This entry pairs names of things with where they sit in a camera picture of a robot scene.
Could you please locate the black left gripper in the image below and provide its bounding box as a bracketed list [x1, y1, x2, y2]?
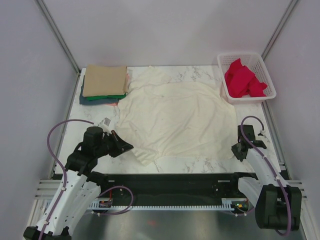
[95, 129, 133, 158]

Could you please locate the cream white t shirt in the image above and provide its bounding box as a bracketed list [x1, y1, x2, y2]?
[116, 66, 237, 165]

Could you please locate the white plastic laundry basket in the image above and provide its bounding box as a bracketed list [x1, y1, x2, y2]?
[217, 51, 277, 105]

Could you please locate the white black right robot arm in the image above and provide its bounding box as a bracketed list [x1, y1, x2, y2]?
[229, 125, 302, 231]

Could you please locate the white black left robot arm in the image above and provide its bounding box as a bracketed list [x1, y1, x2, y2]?
[23, 126, 134, 240]

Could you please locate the folded green t shirt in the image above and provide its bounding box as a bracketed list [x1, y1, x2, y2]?
[85, 93, 127, 101]

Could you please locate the folded blue grey t shirt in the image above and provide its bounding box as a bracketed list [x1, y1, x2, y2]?
[79, 80, 120, 106]

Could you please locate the red t shirt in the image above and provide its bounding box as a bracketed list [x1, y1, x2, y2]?
[224, 58, 268, 98]

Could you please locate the folded tan t shirt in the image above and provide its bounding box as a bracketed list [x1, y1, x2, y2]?
[82, 64, 128, 97]

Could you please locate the folded salmon pink t shirt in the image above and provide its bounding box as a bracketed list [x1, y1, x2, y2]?
[107, 73, 132, 107]

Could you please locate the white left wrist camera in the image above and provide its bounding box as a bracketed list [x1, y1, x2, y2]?
[93, 117, 111, 133]

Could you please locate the white slotted cable duct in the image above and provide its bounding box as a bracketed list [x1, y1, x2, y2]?
[87, 198, 248, 211]

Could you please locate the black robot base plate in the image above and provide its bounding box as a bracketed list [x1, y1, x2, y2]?
[88, 172, 257, 206]

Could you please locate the left aluminium frame post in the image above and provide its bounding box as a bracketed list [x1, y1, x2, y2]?
[34, 0, 81, 76]

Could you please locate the aluminium frame post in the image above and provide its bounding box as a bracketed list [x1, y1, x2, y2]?
[261, 0, 300, 60]
[34, 0, 81, 76]

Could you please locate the right aluminium frame post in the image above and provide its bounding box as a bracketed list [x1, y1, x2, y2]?
[261, 0, 300, 60]

